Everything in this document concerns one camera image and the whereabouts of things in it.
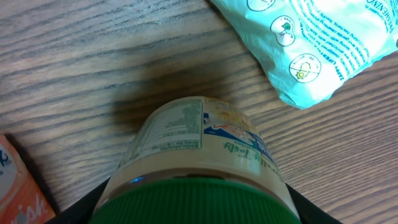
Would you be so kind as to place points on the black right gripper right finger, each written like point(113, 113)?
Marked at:
point(308, 212)

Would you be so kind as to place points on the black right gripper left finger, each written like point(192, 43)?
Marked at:
point(81, 211)

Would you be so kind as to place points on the orange snack box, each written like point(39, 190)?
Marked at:
point(22, 201)

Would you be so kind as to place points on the green lid jar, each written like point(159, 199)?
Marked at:
point(196, 160)

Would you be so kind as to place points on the teal wet wipes pack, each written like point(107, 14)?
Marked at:
point(309, 48)

